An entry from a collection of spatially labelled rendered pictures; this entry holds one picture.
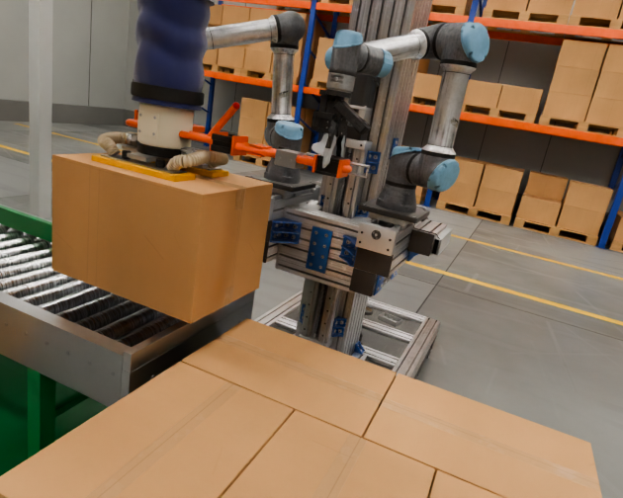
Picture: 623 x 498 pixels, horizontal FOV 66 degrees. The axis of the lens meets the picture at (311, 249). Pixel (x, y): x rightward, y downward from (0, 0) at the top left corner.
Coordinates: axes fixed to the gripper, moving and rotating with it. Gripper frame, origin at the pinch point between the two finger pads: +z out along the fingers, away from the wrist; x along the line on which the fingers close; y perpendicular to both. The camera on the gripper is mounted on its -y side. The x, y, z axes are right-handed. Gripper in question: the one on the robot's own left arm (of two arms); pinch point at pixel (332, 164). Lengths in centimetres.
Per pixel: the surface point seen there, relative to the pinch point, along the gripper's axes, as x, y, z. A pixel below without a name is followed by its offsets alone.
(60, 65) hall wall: -662, 915, -3
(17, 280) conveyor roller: 15, 112, 66
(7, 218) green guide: -19, 166, 61
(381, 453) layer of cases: 23, -36, 66
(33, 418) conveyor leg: 36, 75, 99
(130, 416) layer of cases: 49, 23, 66
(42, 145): -157, 320, 56
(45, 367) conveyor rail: 36, 69, 77
